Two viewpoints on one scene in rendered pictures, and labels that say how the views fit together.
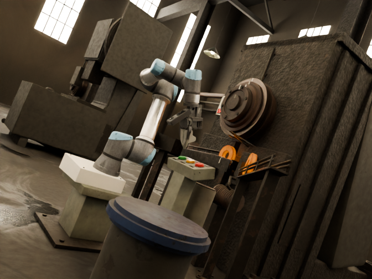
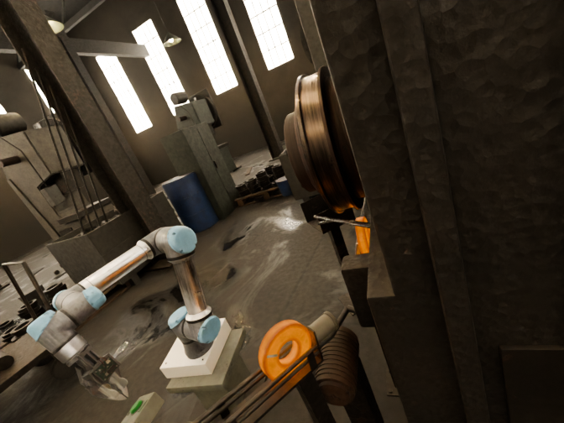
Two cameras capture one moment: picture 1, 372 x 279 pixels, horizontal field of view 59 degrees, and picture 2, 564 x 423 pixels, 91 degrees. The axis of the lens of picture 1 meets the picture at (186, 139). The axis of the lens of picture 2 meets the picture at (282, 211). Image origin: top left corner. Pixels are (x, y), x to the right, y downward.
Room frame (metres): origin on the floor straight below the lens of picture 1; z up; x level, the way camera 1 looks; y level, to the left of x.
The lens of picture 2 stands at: (1.74, -0.98, 1.29)
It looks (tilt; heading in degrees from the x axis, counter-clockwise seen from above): 20 degrees down; 58
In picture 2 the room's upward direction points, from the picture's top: 22 degrees counter-clockwise
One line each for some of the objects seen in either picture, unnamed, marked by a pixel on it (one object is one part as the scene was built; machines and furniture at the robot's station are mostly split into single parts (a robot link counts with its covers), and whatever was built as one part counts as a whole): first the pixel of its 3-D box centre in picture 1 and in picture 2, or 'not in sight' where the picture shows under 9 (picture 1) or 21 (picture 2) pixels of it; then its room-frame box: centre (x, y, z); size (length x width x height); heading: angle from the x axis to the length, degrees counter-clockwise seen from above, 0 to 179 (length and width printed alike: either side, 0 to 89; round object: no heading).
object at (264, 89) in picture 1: (244, 108); (333, 143); (2.45, -0.32, 1.11); 0.47 x 0.06 x 0.47; 32
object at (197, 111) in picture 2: not in sight; (205, 133); (5.45, 7.35, 1.36); 1.37 x 1.16 x 2.71; 112
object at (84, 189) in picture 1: (98, 187); (208, 358); (1.82, 0.34, 0.28); 0.32 x 0.32 x 0.04; 39
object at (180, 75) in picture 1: (183, 80); (82, 305); (1.58, 0.12, 0.95); 0.11 x 0.11 x 0.08; 20
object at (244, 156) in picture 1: (245, 170); (368, 290); (2.26, -0.46, 0.68); 0.11 x 0.08 x 0.24; 122
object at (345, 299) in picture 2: (150, 175); (341, 253); (2.74, 0.16, 0.36); 0.26 x 0.20 x 0.72; 67
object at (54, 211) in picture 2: not in sight; (65, 185); (1.67, 5.48, 1.42); 1.43 x 1.22 x 2.85; 127
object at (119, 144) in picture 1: (119, 144); (185, 322); (1.82, 0.33, 0.54); 0.13 x 0.12 x 0.14; 110
